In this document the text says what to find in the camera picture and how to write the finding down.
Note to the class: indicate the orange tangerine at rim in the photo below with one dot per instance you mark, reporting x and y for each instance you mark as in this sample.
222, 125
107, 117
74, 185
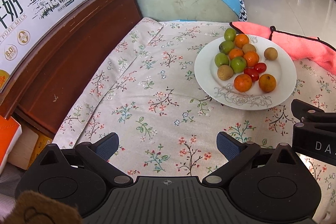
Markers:
241, 40

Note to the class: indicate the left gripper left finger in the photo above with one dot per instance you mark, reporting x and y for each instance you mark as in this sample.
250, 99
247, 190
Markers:
95, 156

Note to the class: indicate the orange cardboard box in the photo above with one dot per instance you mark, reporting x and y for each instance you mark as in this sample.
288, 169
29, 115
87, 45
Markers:
10, 131

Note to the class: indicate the yellow cardboard box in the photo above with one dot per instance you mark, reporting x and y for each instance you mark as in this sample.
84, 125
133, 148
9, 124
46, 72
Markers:
29, 145

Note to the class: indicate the red cherry tomato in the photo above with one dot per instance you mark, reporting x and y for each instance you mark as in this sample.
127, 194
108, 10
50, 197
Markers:
252, 73
260, 68

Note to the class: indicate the brown longan on plate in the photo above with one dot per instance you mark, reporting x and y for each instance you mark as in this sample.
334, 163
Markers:
224, 72

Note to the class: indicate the green jujube fruit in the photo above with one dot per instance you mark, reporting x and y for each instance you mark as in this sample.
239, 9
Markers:
221, 59

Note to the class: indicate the brown plush sleeve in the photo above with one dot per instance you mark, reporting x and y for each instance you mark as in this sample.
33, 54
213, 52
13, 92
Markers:
33, 207

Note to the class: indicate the green sofa cushion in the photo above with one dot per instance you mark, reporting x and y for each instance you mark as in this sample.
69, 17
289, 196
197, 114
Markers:
199, 10

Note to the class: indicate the brown longan fruit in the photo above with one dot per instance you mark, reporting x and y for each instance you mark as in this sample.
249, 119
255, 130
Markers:
248, 48

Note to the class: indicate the brown longan near gripper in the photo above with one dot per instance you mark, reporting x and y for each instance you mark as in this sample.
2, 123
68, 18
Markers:
271, 54

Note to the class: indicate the white ceramic plate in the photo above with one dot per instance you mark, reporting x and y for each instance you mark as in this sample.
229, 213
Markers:
282, 69

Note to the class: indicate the floral tablecloth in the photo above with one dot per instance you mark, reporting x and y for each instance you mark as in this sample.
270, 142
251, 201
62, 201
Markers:
146, 92

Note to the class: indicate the small orange tangerine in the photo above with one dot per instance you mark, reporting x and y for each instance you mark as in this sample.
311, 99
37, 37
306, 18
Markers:
236, 52

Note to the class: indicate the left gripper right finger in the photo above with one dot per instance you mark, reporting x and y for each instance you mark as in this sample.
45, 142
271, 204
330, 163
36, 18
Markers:
238, 154

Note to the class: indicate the pink microfiber towel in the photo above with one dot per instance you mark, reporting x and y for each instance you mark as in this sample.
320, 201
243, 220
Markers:
297, 46

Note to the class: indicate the green jujube at top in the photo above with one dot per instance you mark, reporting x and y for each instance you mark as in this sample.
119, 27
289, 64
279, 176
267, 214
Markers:
230, 34

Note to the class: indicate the dark green jujube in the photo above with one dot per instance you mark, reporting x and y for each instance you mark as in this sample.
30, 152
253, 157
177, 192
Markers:
226, 46

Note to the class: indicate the small orange with spot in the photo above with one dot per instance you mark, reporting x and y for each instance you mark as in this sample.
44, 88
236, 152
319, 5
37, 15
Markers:
267, 83

